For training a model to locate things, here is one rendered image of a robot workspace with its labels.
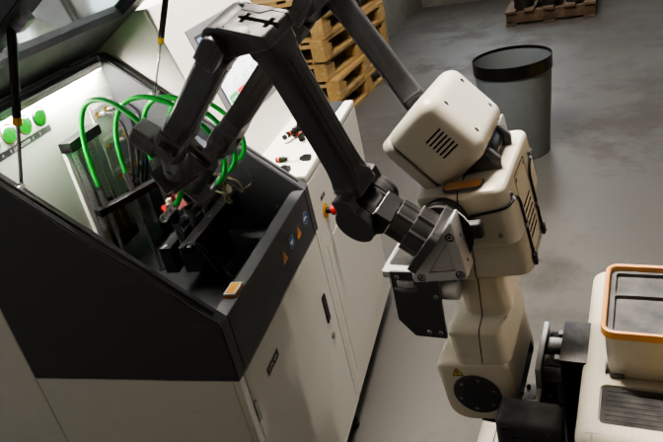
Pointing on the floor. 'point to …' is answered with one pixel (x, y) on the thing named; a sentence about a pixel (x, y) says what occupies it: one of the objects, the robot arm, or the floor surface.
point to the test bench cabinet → (164, 406)
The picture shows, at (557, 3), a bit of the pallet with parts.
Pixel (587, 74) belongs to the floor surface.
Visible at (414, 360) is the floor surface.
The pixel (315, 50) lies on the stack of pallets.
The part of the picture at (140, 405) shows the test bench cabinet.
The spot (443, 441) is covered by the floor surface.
